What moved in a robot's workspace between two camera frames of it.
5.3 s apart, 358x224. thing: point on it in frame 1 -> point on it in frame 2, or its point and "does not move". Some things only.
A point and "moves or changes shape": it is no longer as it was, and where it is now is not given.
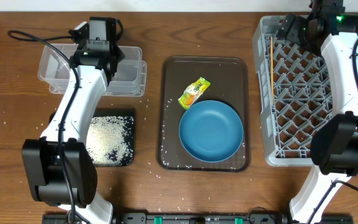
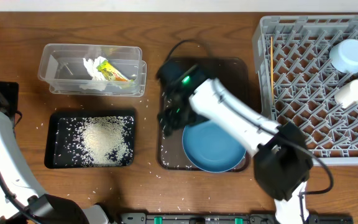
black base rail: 197,218 does not move
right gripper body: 299,30 -> 181,118
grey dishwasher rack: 297,89 does not move
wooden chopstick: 272,73 does not move
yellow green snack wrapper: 192,92 moves or changes shape
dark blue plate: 211,130 moves or changes shape
